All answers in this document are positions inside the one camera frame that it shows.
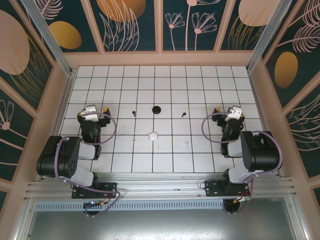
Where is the grey slotted cable duct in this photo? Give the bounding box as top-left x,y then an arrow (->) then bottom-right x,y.
34,199 -> 226,211

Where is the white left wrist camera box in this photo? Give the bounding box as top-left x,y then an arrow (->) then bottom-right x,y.
82,104 -> 100,122

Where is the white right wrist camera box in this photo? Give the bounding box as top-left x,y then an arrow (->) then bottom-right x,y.
224,106 -> 243,122

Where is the aluminium frame post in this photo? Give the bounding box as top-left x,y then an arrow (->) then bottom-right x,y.
21,0 -> 76,77
246,0 -> 300,73

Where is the grey metal panel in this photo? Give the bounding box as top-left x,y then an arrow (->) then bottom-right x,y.
24,211 -> 298,240

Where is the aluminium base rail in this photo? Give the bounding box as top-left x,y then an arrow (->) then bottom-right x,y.
24,172 -> 298,201

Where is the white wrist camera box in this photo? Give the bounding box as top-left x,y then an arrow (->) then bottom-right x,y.
82,104 -> 100,122
224,106 -> 243,122

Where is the black round controller board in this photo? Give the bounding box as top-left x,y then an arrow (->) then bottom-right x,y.
223,198 -> 242,215
83,199 -> 107,218

